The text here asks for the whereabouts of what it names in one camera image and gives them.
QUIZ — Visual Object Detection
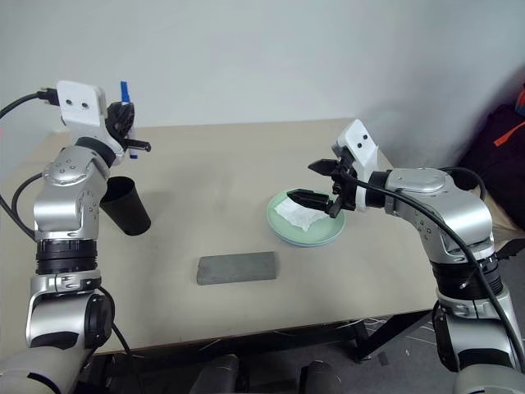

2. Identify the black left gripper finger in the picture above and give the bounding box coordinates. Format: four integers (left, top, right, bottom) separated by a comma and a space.
116, 102, 136, 131
122, 138, 152, 152

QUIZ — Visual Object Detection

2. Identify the white cloth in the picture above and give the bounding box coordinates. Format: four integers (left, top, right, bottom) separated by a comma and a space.
274, 199, 329, 231

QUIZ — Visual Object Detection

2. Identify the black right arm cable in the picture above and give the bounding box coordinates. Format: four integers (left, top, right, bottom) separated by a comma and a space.
346, 166, 525, 362

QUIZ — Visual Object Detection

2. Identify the black cup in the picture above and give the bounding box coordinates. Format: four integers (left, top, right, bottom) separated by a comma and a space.
100, 176, 153, 237

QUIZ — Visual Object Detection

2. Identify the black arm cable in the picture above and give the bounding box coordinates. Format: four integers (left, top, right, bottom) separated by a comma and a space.
346, 166, 525, 362
0, 86, 135, 358

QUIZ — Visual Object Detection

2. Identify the blue plate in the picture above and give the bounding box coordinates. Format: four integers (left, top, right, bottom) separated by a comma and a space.
273, 229, 344, 248

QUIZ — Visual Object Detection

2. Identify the dark grey rounded shape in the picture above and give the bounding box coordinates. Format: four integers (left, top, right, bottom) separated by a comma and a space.
200, 353, 241, 394
301, 360, 341, 394

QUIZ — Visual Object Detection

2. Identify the blue whiteboard marker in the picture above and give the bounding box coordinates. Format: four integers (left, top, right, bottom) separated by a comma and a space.
119, 80, 139, 160

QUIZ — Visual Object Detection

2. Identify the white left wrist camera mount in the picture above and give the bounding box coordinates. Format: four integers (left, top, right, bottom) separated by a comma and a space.
56, 80, 126, 167

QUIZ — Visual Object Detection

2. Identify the black table frame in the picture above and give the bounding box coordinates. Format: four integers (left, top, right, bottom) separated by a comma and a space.
92, 309, 438, 364

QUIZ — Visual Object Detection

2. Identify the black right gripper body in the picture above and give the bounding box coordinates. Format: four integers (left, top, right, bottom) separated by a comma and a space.
326, 149, 360, 219

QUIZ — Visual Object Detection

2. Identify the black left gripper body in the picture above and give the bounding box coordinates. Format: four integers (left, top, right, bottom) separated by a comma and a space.
104, 103, 125, 143

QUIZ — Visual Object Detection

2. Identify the grey glasses case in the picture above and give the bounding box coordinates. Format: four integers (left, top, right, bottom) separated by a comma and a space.
195, 250, 281, 286

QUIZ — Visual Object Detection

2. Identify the green plate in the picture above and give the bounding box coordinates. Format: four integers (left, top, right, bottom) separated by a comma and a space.
266, 189, 347, 244

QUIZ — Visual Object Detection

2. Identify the white floor cable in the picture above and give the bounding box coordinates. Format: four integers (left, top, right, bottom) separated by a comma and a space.
360, 314, 436, 342

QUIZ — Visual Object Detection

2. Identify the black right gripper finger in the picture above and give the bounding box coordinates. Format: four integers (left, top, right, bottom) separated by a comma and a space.
307, 158, 342, 176
288, 187, 332, 213

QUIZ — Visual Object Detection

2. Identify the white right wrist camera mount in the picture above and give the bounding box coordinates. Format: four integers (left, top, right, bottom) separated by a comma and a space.
331, 118, 381, 213

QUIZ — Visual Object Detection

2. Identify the black bag with orange strap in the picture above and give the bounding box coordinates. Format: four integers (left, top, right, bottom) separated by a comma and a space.
457, 104, 525, 231

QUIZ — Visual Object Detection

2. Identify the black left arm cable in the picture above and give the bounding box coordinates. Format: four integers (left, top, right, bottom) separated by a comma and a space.
0, 86, 135, 358

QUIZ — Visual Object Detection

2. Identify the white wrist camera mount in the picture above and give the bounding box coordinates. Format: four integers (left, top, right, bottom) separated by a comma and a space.
56, 80, 126, 167
331, 118, 381, 213

